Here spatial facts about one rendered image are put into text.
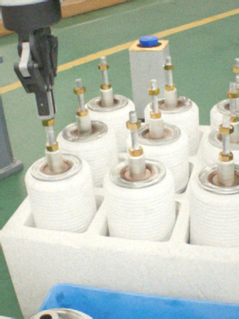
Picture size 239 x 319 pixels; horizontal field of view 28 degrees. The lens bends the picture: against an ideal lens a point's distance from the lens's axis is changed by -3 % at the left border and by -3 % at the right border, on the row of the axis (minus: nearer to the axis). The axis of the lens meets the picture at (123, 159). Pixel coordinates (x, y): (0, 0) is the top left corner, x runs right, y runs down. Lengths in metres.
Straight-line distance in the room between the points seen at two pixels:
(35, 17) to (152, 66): 0.45
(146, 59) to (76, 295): 0.51
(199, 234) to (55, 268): 0.21
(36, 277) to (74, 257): 0.09
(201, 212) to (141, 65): 0.45
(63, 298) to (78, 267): 0.05
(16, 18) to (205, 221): 0.34
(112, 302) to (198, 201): 0.19
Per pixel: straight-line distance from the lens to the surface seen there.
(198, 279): 0.64
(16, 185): 1.18
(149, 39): 0.99
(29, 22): 0.58
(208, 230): 0.62
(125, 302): 0.67
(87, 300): 0.69
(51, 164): 0.68
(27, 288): 0.76
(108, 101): 0.87
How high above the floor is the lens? 0.58
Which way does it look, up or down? 28 degrees down
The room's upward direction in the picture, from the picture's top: 6 degrees counter-clockwise
